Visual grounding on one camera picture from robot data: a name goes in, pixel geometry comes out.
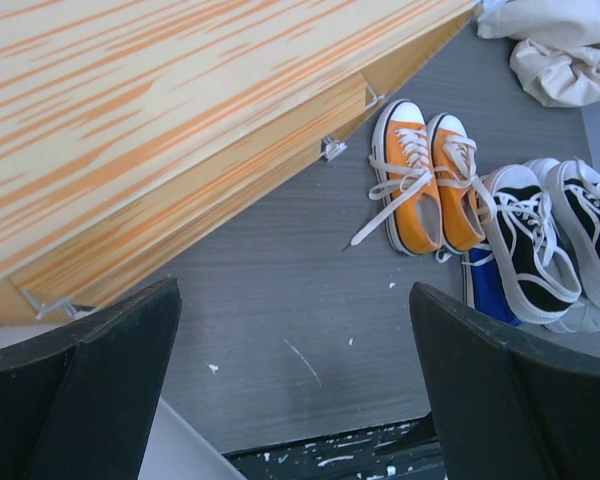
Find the beige cloth bag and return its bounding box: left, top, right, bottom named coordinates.
left=476, top=0, right=600, bottom=108

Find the blue sneaker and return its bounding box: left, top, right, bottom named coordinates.
left=462, top=241, right=522, bottom=327

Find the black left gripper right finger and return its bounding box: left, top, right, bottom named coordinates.
left=409, top=283, right=600, bottom=479

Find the wooden shoe cabinet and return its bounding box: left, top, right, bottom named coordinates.
left=0, top=1, right=476, bottom=326

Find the orange sneaker one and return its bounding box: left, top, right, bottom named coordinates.
left=350, top=99, right=442, bottom=256
left=427, top=113, right=485, bottom=263

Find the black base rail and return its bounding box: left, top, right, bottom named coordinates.
left=225, top=415, right=448, bottom=480

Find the black white sneaker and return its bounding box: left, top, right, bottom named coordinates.
left=482, top=164, right=582, bottom=325
left=544, top=160, right=600, bottom=309

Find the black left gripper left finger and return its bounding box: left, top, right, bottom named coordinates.
left=0, top=278, right=182, bottom=479

